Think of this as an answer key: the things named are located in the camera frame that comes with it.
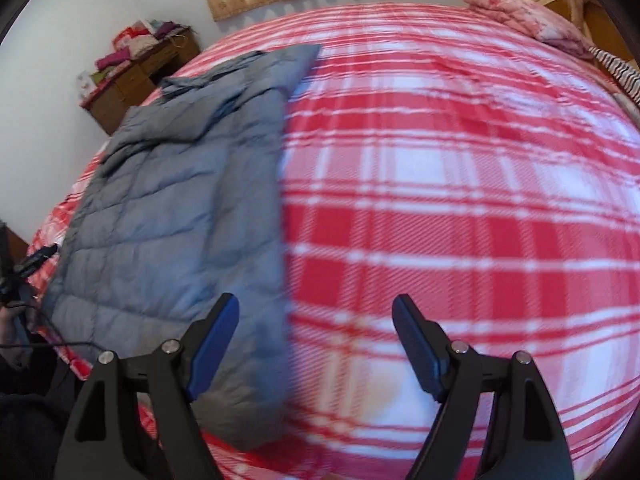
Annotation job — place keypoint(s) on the grey puffer jacket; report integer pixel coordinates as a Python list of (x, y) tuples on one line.
[(185, 205)]

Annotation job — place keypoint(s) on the person's left hand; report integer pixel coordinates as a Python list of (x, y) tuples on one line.
[(18, 319)]

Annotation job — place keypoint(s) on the pink floral folded quilt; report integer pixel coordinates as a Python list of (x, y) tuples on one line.
[(538, 22)]

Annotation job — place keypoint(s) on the magenta folded cloth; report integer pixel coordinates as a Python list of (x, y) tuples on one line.
[(113, 59)]

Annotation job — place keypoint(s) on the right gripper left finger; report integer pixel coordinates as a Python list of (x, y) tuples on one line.
[(133, 417)]

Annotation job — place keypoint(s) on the red white plaid bedsheet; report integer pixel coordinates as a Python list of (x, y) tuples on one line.
[(490, 177)]

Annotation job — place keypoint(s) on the purple folded cloth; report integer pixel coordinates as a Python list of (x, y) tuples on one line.
[(163, 29)]

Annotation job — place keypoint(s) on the black white striped pillow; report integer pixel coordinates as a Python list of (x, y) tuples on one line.
[(625, 74)]

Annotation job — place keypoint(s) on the wooden bed headboard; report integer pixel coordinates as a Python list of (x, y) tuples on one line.
[(594, 22)]

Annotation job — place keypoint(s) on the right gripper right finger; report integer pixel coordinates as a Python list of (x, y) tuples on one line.
[(525, 438)]

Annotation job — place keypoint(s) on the brown wooden desk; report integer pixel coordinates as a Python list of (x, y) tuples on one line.
[(130, 83)]

